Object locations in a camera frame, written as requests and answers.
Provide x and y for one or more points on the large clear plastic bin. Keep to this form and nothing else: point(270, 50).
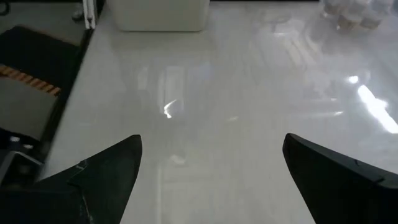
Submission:
point(160, 15)

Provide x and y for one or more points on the white upright bar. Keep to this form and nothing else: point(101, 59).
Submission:
point(89, 14)

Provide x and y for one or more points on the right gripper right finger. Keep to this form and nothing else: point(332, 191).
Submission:
point(342, 186)

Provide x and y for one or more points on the small clear plastic bin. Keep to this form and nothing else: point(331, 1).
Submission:
point(357, 15)

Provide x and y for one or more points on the black aluminium table frame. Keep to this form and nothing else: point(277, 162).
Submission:
point(66, 93)

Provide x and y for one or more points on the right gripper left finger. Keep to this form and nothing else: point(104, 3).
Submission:
point(102, 186)

